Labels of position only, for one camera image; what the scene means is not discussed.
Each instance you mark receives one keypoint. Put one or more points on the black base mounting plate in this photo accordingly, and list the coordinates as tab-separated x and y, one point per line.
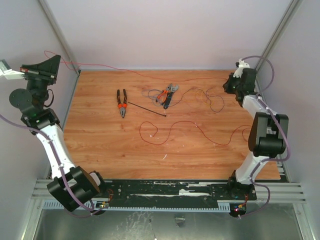
174	193

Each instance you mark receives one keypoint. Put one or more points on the black zip tie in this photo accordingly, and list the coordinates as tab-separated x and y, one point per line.
149	110

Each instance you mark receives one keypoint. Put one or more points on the large orange black pliers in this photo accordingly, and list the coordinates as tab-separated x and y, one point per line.
122	105

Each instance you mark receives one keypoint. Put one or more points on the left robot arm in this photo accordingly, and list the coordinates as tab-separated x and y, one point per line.
71	185

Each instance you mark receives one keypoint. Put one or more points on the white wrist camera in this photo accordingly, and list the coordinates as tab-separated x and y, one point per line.
7	72
240	66

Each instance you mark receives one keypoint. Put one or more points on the grey slotted cable duct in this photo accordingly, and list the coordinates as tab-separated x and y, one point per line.
219	207

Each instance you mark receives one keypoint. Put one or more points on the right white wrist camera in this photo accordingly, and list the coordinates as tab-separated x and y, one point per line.
240	66

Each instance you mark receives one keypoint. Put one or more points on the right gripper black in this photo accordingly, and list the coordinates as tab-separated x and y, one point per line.
230	85

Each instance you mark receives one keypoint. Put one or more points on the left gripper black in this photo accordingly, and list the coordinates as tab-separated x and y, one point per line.
47	70

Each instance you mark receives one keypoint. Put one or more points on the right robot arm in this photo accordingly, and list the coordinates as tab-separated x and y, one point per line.
267	135

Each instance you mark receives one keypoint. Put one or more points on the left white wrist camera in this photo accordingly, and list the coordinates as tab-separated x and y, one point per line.
7	72

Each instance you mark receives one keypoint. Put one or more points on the black adjustable wrench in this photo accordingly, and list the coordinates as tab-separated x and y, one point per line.
172	90

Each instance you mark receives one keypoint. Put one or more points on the small orange needle-nose pliers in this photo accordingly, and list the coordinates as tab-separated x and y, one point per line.
161	98

